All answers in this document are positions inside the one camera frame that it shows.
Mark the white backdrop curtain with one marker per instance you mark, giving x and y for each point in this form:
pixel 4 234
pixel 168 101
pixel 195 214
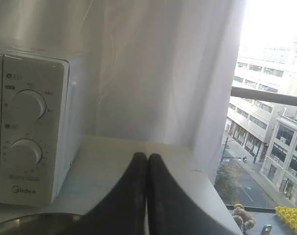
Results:
pixel 162 69

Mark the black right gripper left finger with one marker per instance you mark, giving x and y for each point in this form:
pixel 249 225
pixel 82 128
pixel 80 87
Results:
pixel 122 211

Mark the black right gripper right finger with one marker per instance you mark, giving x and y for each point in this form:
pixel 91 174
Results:
pixel 191 208

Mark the brown teddy bear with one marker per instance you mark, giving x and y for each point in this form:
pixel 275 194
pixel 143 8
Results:
pixel 243 218

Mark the white Midea microwave oven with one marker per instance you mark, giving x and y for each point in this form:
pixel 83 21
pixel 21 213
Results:
pixel 61 78

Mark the white control knob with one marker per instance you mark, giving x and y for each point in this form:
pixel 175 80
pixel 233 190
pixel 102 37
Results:
pixel 25 152
pixel 27 106

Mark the yellow knobbly toy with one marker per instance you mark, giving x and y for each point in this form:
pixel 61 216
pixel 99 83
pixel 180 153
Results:
pixel 288 215

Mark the round steel tray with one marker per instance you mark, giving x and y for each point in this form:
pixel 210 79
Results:
pixel 39 224

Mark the lower white control knob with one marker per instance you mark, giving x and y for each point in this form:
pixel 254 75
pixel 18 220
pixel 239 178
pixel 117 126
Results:
pixel 25 152

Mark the upper white control knob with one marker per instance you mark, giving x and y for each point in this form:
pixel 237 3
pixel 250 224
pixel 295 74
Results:
pixel 27 106

